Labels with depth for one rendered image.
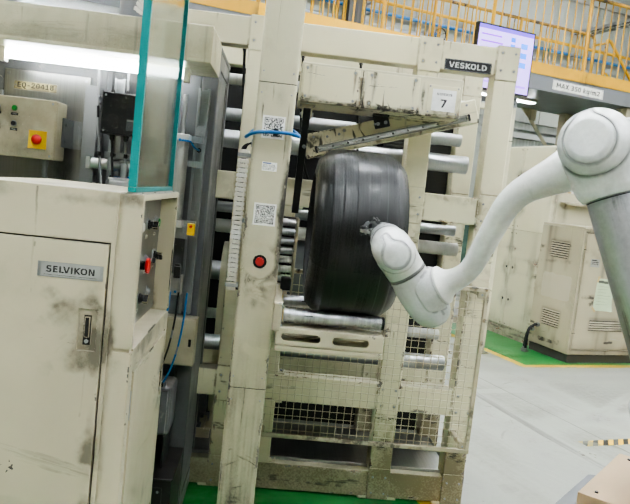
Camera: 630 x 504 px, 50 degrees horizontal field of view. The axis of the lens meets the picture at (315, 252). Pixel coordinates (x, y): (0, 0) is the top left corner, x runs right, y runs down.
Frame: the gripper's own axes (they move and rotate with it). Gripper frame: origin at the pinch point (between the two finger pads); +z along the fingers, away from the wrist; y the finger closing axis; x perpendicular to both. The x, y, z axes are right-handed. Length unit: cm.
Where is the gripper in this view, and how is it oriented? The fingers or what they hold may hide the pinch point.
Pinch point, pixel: (376, 223)
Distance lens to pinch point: 208.1
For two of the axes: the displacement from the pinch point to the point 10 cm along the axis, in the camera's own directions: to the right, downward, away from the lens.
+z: -0.4, -2.4, 9.7
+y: -9.9, -1.0, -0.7
